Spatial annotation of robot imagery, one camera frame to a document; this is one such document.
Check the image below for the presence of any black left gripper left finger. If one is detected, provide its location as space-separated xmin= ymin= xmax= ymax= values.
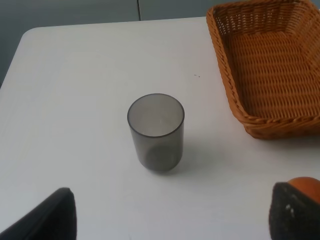
xmin=0 ymin=187 xmax=77 ymax=240

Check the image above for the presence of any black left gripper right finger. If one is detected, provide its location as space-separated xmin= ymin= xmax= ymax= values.
xmin=268 ymin=182 xmax=320 ymax=240

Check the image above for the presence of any brown wicker basket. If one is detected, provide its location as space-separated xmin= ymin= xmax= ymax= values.
xmin=206 ymin=0 xmax=320 ymax=140

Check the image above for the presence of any orange peach fruit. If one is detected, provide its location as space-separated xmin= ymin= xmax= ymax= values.
xmin=288 ymin=177 xmax=320 ymax=204

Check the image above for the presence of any grey translucent plastic cup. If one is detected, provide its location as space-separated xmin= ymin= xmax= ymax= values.
xmin=127 ymin=93 xmax=185 ymax=172

